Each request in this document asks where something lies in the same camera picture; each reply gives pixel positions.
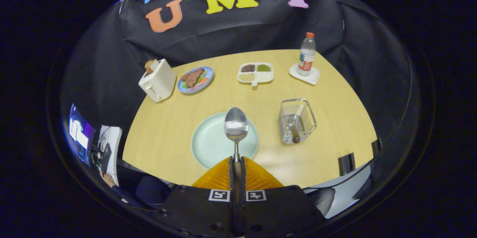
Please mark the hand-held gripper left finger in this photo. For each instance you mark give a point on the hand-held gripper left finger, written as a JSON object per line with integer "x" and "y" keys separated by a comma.
{"x": 232, "y": 184}

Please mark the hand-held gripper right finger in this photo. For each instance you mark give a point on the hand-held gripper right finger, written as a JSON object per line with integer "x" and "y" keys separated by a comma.
{"x": 243, "y": 184}

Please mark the light green plate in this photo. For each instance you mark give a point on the light green plate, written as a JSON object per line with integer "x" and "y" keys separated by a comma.
{"x": 208, "y": 144}

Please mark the person's dark clothed leg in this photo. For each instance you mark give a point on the person's dark clothed leg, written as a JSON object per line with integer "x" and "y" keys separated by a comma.
{"x": 149, "y": 191}

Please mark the black rectangular block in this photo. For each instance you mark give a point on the black rectangular block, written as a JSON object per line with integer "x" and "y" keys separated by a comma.
{"x": 346, "y": 164}
{"x": 376, "y": 147}

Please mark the green and orange vegetables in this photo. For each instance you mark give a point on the green and orange vegetables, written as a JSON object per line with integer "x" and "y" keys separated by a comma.
{"x": 203, "y": 81}

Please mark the pile of yellow beans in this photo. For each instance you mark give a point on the pile of yellow beans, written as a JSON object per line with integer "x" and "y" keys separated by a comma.
{"x": 246, "y": 77}

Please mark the white divided tray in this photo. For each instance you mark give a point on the white divided tray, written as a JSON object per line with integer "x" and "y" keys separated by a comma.
{"x": 265, "y": 77}

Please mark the blue plate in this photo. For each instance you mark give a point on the blue plate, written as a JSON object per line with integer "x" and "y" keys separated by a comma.
{"x": 209, "y": 75}

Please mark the brown steak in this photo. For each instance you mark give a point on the brown steak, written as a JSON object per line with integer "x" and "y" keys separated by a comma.
{"x": 192, "y": 77}

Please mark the pile of dark red beans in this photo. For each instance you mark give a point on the pile of dark red beans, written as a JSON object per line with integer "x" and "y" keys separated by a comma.
{"x": 248, "y": 68}

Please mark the pile of green beans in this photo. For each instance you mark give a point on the pile of green beans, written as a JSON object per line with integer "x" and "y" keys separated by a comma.
{"x": 263, "y": 68}

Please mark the white toaster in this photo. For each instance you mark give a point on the white toaster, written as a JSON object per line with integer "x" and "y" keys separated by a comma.
{"x": 160, "y": 81}

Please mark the white square coaster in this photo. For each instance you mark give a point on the white square coaster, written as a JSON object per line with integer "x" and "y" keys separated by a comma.
{"x": 313, "y": 77}

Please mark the black keyboard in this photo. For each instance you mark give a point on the black keyboard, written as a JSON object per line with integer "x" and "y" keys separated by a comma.
{"x": 106, "y": 156}

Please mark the clear plastic water bottle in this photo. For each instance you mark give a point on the clear plastic water bottle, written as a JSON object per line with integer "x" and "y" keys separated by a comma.
{"x": 306, "y": 57}

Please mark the brown toast slice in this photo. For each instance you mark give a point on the brown toast slice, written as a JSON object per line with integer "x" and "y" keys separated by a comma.
{"x": 149, "y": 66}

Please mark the black backdrop cloth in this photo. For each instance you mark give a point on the black backdrop cloth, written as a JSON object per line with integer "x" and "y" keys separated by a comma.
{"x": 242, "y": 33}

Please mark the computer monitor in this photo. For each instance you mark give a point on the computer monitor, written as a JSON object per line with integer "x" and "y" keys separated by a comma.
{"x": 80, "y": 133}

